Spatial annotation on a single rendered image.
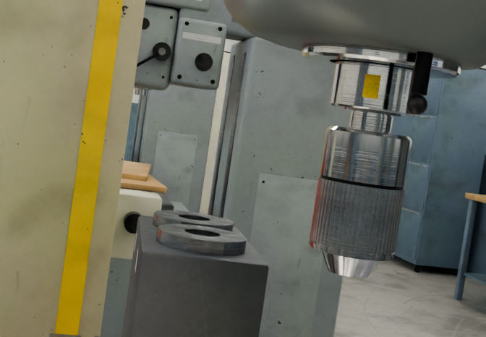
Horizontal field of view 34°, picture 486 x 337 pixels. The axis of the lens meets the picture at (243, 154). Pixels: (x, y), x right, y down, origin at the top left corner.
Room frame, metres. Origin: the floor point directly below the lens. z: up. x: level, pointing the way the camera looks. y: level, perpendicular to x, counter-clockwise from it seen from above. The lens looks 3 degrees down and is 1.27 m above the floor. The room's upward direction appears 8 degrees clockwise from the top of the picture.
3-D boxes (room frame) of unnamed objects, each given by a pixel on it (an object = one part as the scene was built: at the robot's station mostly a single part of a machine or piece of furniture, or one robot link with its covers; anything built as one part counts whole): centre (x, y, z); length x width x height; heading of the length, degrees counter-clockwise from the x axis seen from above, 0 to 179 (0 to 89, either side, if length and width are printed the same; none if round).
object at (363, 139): (0.43, -0.07, 1.26); 0.05 x 0.05 x 0.01
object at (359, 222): (0.43, -0.07, 1.23); 0.05 x 0.05 x 0.06
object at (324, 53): (0.43, -0.07, 1.31); 0.09 x 0.09 x 0.01
